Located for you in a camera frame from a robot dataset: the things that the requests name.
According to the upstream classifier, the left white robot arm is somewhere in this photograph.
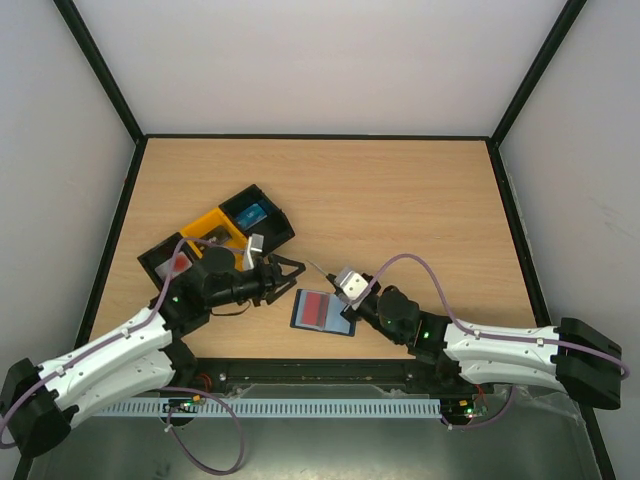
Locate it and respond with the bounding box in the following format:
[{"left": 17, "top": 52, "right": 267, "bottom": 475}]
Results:
[{"left": 1, "top": 247, "right": 306, "bottom": 458}]

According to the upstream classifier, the black vip card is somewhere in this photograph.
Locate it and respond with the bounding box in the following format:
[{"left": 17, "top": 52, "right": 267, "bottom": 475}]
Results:
[{"left": 203, "top": 225, "right": 232, "bottom": 245}]

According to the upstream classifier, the loose purple cable loop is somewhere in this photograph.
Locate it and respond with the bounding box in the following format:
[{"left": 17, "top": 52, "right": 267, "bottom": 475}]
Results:
[{"left": 162, "top": 383, "right": 250, "bottom": 474}]

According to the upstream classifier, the black bin right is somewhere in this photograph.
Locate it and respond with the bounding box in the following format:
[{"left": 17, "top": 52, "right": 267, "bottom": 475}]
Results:
[{"left": 219, "top": 184, "right": 295, "bottom": 254}]

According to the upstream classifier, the yellow bin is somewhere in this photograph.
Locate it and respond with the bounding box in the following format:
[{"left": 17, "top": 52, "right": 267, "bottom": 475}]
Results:
[{"left": 179, "top": 207, "right": 247, "bottom": 267}]

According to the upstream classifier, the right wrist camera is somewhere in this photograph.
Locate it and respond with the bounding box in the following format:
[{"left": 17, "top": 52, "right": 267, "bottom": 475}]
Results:
[{"left": 333, "top": 267, "right": 374, "bottom": 309}]

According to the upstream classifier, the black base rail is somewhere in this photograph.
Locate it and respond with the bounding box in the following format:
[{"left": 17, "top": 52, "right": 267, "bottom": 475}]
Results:
[{"left": 173, "top": 358, "right": 455, "bottom": 397}]

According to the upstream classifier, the blue card in bin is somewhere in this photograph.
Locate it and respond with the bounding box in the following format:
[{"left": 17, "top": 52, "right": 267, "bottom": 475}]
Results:
[{"left": 235, "top": 201, "right": 270, "bottom": 231}]

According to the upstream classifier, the black bin left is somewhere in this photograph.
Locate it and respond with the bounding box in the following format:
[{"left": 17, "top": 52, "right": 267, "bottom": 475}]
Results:
[{"left": 137, "top": 232, "right": 197, "bottom": 290}]

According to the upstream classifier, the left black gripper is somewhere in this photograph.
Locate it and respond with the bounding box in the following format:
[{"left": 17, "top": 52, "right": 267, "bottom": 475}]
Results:
[{"left": 208, "top": 253, "right": 305, "bottom": 309}]

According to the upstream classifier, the navy blue card holder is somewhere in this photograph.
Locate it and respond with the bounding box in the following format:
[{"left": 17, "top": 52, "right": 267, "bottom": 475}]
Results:
[{"left": 290, "top": 289, "right": 356, "bottom": 337}]

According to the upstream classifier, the white red card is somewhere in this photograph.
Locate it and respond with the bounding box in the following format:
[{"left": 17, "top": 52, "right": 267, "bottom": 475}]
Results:
[{"left": 154, "top": 252, "right": 192, "bottom": 281}]

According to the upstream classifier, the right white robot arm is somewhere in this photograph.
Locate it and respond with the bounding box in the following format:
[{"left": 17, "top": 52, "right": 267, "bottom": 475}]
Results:
[{"left": 343, "top": 281, "right": 623, "bottom": 410}]

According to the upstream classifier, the light blue cable duct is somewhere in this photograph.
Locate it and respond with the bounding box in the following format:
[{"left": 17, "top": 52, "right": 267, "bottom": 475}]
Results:
[{"left": 97, "top": 396, "right": 441, "bottom": 419}]

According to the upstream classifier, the black enclosure frame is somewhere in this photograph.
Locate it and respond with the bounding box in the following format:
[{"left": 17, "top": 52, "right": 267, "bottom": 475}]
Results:
[{"left": 0, "top": 0, "right": 640, "bottom": 480}]

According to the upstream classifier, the black bin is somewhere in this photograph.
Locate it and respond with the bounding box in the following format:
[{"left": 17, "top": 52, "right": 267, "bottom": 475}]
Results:
[
  {"left": 219, "top": 184, "right": 295, "bottom": 254},
  {"left": 137, "top": 232, "right": 197, "bottom": 290}
]

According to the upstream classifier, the red credit card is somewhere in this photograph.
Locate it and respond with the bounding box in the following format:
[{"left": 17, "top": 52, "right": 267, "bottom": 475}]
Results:
[{"left": 300, "top": 292, "right": 330, "bottom": 330}]

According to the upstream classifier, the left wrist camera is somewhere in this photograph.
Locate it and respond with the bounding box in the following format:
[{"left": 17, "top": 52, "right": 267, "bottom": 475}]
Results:
[{"left": 242, "top": 233, "right": 264, "bottom": 271}]

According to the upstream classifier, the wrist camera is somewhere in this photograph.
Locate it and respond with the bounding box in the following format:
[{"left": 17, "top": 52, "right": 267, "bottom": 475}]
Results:
[
  {"left": 333, "top": 267, "right": 374, "bottom": 309},
  {"left": 242, "top": 233, "right": 264, "bottom": 271}
]

